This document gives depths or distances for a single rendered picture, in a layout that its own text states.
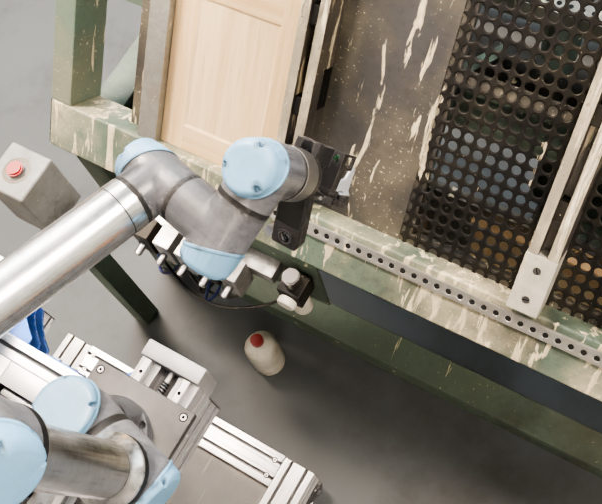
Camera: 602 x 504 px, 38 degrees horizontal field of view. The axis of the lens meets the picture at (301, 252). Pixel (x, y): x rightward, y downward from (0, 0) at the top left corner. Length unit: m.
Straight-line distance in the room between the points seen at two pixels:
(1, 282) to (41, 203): 1.00
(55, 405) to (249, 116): 0.77
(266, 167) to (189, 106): 0.93
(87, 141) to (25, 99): 1.33
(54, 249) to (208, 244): 0.19
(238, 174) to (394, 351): 1.48
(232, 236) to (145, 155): 0.17
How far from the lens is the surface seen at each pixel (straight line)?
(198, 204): 1.12
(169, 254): 2.07
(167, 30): 1.93
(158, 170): 1.16
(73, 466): 1.19
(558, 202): 1.61
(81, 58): 2.13
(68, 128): 2.18
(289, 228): 1.27
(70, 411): 1.42
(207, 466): 2.45
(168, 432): 1.61
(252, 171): 1.06
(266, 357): 2.55
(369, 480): 2.58
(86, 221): 1.13
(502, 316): 1.75
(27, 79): 3.52
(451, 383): 2.44
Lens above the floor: 2.53
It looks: 64 degrees down
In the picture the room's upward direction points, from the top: 21 degrees counter-clockwise
